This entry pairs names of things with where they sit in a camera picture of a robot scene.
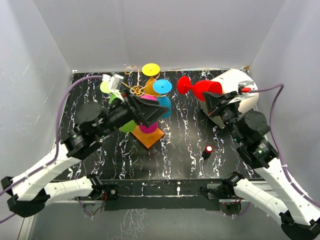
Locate gold wire wine glass rack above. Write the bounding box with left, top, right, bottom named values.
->
left=122, top=65, right=165, bottom=150

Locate red plastic wine glass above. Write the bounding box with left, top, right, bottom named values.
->
left=176, top=76, right=223, bottom=102

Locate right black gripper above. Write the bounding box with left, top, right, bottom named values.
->
left=203, top=90, right=244, bottom=144

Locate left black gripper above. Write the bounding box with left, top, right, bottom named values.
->
left=96, top=88, right=170, bottom=139

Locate orange plastic wine glass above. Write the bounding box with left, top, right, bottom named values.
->
left=142, top=63, right=160, bottom=97

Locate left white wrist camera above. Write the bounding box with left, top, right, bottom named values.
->
left=102, top=73, right=124, bottom=102

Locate pink plastic wine glass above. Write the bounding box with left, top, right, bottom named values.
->
left=138, top=95, right=159, bottom=135

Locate small red black button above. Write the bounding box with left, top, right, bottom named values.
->
left=201, top=145, right=213, bottom=160

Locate blue plastic wine glass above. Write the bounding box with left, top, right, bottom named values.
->
left=153, top=79, right=173, bottom=119

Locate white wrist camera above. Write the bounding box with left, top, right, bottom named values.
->
left=102, top=73, right=124, bottom=102
left=229, top=80, right=255, bottom=104

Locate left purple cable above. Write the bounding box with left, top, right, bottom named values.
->
left=0, top=75, right=105, bottom=223

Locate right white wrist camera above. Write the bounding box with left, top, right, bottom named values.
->
left=229, top=80, right=255, bottom=104

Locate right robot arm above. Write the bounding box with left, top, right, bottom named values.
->
left=202, top=91, right=320, bottom=240

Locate green plastic wine glass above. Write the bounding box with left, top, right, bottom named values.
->
left=119, top=120, right=137, bottom=133
left=100, top=81, right=119, bottom=105

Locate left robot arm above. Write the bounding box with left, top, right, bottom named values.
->
left=0, top=90, right=169, bottom=218

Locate orange and white cylinder box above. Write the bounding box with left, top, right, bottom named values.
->
left=199, top=69, right=259, bottom=129

